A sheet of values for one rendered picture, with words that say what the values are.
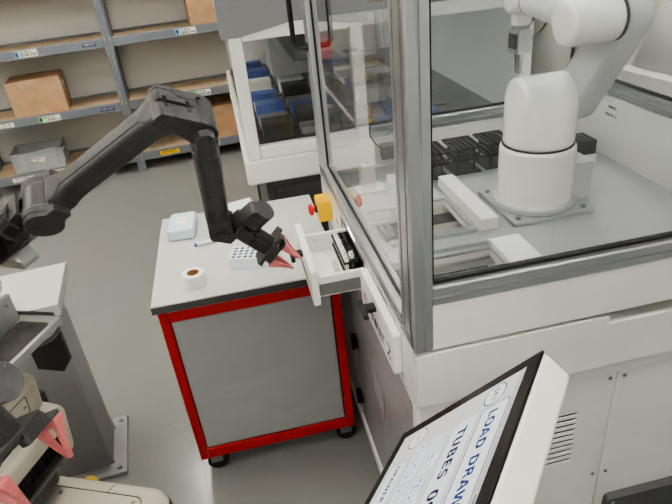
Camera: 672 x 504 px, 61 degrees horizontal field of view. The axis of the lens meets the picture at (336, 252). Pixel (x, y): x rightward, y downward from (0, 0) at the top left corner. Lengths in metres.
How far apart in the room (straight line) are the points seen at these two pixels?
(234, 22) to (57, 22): 3.47
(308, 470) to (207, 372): 0.54
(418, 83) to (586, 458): 1.06
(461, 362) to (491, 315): 0.12
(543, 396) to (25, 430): 0.72
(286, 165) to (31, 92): 3.21
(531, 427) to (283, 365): 1.35
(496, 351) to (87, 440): 1.59
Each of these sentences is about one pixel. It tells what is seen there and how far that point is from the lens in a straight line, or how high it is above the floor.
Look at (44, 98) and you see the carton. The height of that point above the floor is 0.71.
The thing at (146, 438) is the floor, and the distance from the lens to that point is 2.50.
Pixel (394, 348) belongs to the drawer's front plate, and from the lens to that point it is 1.25.
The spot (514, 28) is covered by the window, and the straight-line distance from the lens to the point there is 0.98.
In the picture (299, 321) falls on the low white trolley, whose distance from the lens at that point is 1.86.
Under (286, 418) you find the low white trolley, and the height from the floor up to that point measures 0.19.
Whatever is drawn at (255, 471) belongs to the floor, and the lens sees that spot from 2.25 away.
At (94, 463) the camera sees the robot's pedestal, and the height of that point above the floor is 0.05.
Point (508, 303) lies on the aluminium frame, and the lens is 1.17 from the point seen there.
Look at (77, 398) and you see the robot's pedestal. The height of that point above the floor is 0.36.
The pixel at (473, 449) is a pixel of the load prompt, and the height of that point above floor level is 1.15.
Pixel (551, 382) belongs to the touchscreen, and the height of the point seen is 1.18.
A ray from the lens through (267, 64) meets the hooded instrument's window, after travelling 2.26.
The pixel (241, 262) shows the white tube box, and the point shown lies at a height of 0.78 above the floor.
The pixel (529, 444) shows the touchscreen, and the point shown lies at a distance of 0.68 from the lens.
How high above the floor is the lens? 1.69
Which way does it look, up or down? 30 degrees down
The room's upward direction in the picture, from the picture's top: 6 degrees counter-clockwise
